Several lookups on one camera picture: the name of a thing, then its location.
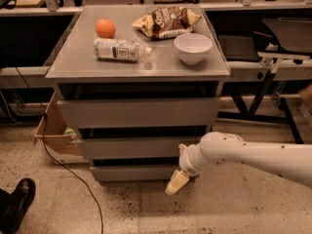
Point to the grey top drawer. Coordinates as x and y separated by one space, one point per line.
123 113

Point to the orange fruit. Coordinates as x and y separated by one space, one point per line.
105 28

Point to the clear plastic water bottle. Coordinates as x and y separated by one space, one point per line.
120 49

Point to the white bowl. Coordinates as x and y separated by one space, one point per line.
191 48

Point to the brown yellow chip bag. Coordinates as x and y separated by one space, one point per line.
167 22

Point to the cardboard box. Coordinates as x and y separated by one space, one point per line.
60 140

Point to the grey tray on stand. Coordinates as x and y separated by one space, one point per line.
293 34

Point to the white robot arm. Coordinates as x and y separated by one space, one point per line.
289 161

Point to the grey drawer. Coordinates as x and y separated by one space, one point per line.
123 113
133 173
134 147

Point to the grey bottom drawer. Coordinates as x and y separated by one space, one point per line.
133 173

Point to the black folding stand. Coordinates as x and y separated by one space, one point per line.
273 62

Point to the grey drawer cabinet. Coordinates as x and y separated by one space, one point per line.
78 75

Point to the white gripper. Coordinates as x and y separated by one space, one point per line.
185 161

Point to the black shoe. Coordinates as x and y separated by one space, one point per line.
13 206

